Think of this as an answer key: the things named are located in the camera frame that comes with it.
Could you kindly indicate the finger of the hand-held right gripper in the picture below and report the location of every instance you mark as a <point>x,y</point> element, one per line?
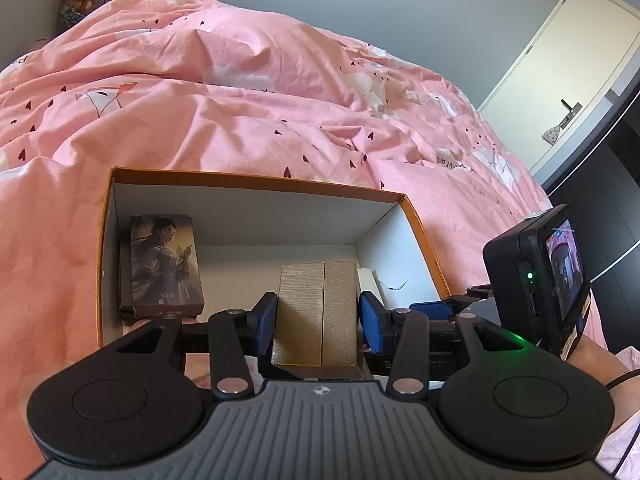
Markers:
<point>435,309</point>

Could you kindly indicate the orange cardboard box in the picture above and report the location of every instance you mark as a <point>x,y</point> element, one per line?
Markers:
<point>250,215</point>

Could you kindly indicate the brown ribbed cardboard box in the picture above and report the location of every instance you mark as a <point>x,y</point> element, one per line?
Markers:
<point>310,310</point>

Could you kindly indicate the pink printed blanket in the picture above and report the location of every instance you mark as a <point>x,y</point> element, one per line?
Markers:
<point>250,85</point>

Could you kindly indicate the dark flat box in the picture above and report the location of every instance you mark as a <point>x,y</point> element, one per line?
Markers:
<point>125,280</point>

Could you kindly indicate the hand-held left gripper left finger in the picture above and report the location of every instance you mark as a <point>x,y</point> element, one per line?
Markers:
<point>266,325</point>

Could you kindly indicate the pink clothing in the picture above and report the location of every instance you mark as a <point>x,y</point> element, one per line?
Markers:
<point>620,445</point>

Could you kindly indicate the small white box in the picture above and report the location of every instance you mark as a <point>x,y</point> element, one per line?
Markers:
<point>367,282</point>

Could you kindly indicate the figure printed card box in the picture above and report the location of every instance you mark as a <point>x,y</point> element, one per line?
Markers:
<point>160,260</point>

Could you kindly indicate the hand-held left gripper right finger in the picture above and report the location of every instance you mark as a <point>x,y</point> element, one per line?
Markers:
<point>371,325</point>

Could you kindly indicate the white door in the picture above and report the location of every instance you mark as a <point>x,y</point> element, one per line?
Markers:
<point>575,60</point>

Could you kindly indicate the person's right forearm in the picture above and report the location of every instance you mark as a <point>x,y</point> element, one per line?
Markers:
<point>600,365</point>

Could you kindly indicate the patterned hanging sachet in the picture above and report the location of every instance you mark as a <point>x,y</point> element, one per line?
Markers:
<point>551,135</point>

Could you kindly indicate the black wardrobe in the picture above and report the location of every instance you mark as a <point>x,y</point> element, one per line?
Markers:
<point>605,195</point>

